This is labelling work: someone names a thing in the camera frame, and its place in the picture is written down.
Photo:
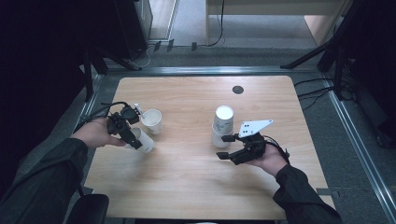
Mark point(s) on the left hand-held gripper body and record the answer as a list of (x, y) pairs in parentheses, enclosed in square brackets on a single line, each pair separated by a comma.
[(120, 123)]

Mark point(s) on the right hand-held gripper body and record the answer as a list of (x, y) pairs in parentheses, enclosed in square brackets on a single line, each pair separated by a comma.
[(249, 146)]

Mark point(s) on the white paper cup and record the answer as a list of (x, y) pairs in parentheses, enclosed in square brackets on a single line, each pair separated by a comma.
[(147, 143), (218, 140), (224, 117), (153, 120)]

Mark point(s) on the person's right hand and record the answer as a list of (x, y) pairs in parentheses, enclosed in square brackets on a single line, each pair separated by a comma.
[(271, 160)]

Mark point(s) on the person's left hand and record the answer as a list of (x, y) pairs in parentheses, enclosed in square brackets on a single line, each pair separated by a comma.
[(93, 133)]

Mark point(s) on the black tripod stand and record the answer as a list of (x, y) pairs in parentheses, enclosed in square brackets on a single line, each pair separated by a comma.
[(88, 77), (311, 55)]

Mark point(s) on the black padded seat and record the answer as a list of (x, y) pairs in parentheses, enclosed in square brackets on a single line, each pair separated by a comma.
[(88, 210)]

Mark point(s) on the black curtain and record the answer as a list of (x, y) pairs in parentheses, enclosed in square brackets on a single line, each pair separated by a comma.
[(37, 77), (376, 46)]

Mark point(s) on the black computer tower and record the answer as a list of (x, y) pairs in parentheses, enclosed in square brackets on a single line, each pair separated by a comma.
[(130, 25)]

